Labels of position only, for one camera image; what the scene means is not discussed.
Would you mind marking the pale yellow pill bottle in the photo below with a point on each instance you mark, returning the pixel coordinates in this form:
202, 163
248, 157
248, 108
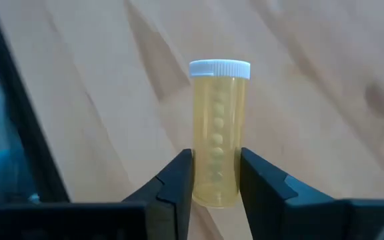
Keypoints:
218, 116

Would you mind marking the black metal table frame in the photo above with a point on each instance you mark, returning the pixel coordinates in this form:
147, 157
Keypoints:
22, 110

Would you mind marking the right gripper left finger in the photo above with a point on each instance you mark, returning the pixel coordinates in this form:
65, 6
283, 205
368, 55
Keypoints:
165, 213

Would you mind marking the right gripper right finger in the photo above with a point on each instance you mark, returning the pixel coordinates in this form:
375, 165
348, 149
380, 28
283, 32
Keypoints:
278, 213

